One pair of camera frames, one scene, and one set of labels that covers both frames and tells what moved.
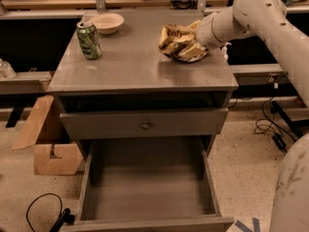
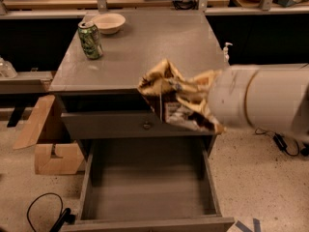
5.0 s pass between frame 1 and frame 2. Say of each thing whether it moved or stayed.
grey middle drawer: stayed
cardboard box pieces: stayed
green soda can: stayed
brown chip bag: moved
